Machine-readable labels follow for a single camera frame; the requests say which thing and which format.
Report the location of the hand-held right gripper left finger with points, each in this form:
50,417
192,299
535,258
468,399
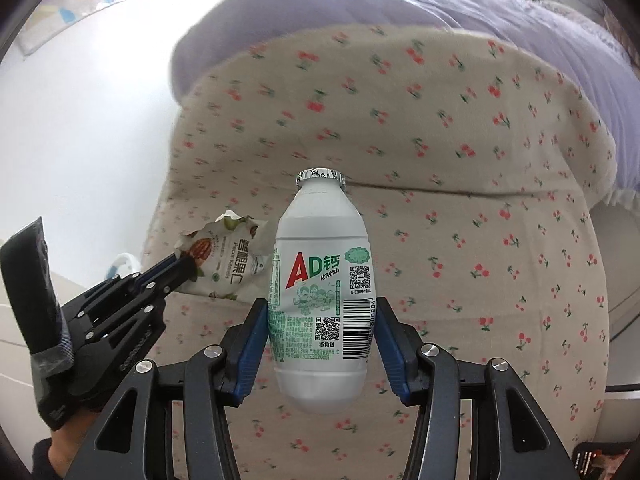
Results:
250,355

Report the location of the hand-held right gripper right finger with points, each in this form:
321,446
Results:
390,355

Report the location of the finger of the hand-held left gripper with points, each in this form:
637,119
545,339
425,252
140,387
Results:
150,276
145,302

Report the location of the white green nut wrapper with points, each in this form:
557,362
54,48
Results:
225,260

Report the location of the white milk drink bottle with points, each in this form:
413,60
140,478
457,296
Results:
320,240

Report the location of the person's left forearm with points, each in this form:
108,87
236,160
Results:
55,460

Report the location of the cherry print tablecloth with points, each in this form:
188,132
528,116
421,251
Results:
450,210

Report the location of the dark red-printed object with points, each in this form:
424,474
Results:
600,462

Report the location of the bed with purple cover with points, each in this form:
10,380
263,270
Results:
400,0

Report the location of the colourful wall poster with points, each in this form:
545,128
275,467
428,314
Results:
75,5

